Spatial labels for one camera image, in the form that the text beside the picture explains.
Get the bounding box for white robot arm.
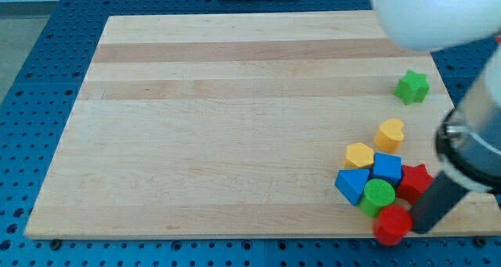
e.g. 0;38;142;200
370;0;500;193

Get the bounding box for blue triangle block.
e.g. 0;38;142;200
334;168;369;206

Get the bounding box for blue cube block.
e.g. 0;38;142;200
370;153;402;187

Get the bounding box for wooden board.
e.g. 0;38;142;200
23;9;501;241

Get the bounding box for green cylinder block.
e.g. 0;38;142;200
358;179;396;218

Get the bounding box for yellow heart block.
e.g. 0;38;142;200
373;118;405;153

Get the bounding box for yellow hexagon block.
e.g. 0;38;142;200
343;143;375;169

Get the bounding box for black cylindrical end effector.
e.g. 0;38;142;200
409;171;470;234

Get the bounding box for green star block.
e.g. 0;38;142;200
394;70;430;105

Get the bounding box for red cylinder block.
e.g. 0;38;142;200
373;204;413;247

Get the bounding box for red star block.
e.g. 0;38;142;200
396;164;434;205

